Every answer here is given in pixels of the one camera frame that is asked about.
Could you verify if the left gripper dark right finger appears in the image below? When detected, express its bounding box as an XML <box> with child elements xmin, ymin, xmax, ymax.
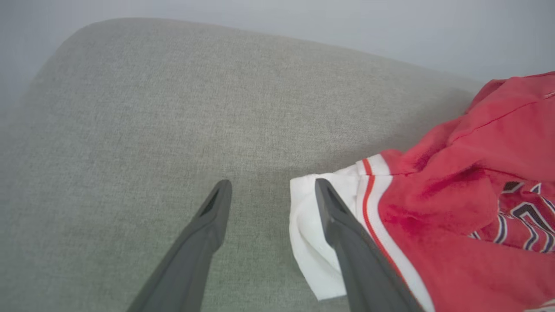
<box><xmin>314</xmin><ymin>178</ymin><xmax>423</xmax><ymax>312</ymax></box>

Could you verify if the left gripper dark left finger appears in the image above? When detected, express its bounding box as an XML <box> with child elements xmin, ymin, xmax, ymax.
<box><xmin>126</xmin><ymin>180</ymin><xmax>232</xmax><ymax>312</ymax></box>

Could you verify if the red and white jersey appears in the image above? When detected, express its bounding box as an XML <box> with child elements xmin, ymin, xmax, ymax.
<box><xmin>289</xmin><ymin>71</ymin><xmax>555</xmax><ymax>312</ymax></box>

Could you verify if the grey fabric couch cushion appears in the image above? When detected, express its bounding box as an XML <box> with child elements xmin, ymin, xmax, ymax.
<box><xmin>0</xmin><ymin>17</ymin><xmax>486</xmax><ymax>312</ymax></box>

